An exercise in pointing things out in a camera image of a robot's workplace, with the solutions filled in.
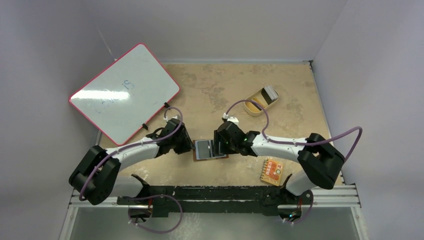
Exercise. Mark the orange spiral notebook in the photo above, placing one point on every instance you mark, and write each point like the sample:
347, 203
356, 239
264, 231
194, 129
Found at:
272, 171

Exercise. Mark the pink framed whiteboard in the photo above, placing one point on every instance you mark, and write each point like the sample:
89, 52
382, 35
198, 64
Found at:
126, 95

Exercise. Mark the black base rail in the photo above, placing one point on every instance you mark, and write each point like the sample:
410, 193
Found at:
267, 200

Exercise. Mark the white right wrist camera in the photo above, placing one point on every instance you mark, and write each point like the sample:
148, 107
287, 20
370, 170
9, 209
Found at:
228, 118

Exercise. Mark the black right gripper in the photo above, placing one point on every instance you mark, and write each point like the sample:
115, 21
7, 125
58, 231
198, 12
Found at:
219, 140

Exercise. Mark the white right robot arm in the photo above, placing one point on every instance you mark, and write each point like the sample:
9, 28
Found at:
320, 162

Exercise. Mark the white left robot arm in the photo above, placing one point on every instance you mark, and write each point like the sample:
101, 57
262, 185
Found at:
96, 174

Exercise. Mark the beige oval tray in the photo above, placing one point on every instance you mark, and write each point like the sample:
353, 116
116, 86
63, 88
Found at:
254, 110

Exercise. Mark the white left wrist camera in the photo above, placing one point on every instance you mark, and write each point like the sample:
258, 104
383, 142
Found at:
168, 118

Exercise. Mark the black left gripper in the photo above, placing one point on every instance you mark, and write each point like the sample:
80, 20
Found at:
187, 145

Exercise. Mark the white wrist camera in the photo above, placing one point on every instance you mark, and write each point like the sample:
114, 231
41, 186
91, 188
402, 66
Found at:
168, 118
228, 118

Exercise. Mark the brown leather card holder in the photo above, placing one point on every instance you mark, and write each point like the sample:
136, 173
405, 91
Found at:
216, 156

